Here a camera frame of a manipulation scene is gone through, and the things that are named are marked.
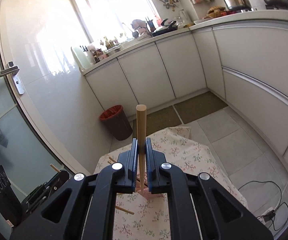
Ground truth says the white power strip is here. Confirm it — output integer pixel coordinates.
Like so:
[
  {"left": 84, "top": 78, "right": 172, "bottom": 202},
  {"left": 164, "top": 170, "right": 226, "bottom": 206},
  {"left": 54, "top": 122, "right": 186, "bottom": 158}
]
[{"left": 257, "top": 207, "right": 276, "bottom": 225}]

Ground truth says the pink perforated utensil holder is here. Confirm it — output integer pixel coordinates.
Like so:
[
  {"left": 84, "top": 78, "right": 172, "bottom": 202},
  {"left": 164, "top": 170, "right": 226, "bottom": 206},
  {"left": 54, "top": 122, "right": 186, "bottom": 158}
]
[{"left": 135, "top": 173, "right": 166, "bottom": 200}]

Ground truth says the red rimmed trash bin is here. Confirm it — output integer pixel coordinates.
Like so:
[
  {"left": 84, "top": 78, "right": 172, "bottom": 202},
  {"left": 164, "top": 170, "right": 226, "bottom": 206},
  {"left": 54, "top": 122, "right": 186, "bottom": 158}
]
[{"left": 99, "top": 105, "right": 133, "bottom": 141}]

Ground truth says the floral tablecloth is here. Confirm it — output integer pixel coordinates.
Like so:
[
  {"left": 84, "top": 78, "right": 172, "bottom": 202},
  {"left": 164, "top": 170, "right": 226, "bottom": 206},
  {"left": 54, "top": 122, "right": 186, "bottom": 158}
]
[{"left": 92, "top": 126, "right": 249, "bottom": 240}]

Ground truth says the black cable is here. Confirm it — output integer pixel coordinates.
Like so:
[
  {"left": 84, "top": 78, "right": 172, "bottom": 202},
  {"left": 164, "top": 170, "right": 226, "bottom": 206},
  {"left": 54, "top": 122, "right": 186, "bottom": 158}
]
[{"left": 237, "top": 180, "right": 288, "bottom": 233}]

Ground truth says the brown floor mat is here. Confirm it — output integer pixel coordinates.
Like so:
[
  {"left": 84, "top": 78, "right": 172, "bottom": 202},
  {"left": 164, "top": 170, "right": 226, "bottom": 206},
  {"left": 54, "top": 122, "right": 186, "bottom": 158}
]
[{"left": 146, "top": 92, "right": 227, "bottom": 135}]

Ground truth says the black frying pan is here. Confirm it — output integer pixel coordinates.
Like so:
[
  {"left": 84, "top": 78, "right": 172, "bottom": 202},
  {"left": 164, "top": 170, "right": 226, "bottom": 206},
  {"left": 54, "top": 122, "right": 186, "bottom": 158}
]
[{"left": 151, "top": 21, "right": 178, "bottom": 37}]

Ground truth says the black power adapter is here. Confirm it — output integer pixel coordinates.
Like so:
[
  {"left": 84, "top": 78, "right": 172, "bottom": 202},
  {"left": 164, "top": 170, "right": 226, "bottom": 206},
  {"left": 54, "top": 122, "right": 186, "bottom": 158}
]
[{"left": 262, "top": 210, "right": 275, "bottom": 223}]

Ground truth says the steel kettle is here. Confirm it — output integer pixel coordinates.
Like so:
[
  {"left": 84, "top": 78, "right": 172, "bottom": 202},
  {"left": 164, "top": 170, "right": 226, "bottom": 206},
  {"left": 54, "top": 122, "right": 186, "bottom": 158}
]
[{"left": 224, "top": 0, "right": 252, "bottom": 11}]

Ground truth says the door handle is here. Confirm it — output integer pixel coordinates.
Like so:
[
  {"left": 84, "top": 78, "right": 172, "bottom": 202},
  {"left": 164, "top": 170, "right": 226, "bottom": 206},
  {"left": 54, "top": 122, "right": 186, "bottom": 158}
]
[{"left": 0, "top": 61, "right": 25, "bottom": 95}]

